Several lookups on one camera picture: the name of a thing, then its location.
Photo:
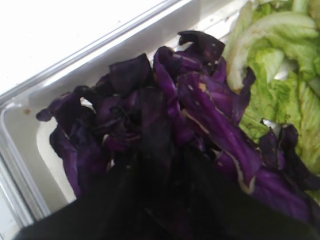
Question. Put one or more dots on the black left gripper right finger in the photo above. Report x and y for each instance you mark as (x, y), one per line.
(209, 206)

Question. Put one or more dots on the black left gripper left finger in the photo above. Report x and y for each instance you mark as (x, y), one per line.
(109, 211)

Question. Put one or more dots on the purple cabbage leaves pile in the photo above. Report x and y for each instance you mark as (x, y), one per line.
(181, 99)

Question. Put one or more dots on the green lettuce pile in container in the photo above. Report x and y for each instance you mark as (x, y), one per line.
(279, 40)

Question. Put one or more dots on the clear plastic container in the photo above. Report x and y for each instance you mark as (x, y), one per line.
(32, 175)

